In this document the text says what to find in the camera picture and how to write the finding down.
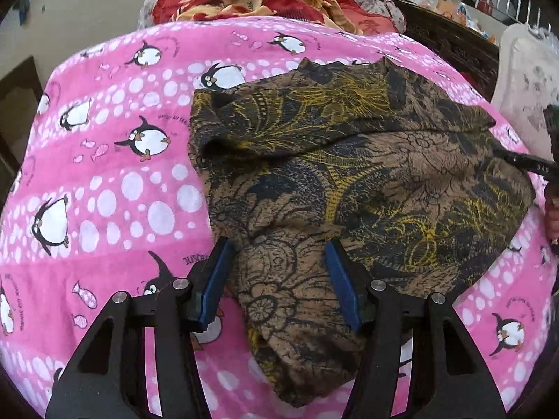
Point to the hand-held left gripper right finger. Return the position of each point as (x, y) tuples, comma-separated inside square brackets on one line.
[(345, 283)]

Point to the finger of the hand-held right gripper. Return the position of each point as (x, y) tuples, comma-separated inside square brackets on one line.
[(528, 163)]

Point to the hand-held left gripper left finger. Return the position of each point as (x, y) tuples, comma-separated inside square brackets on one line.
[(214, 279)]

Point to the brown floral shirt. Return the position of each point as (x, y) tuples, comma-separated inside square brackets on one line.
[(349, 192)]

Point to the person's right hand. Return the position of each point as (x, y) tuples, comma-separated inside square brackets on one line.
[(552, 209)]

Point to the white ornate chair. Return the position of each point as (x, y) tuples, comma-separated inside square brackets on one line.
[(524, 78)]

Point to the pink penguin blanket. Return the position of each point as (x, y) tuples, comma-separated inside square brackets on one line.
[(122, 174)]

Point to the dark carved wooden headboard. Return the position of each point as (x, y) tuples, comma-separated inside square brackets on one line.
[(445, 43)]

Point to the clutter of small packets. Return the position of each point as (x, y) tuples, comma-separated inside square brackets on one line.
[(454, 13)]

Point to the dark wooden table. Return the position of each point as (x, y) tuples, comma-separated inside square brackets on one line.
[(17, 109)]

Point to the red floral quilt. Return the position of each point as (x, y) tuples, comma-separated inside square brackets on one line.
[(270, 0)]

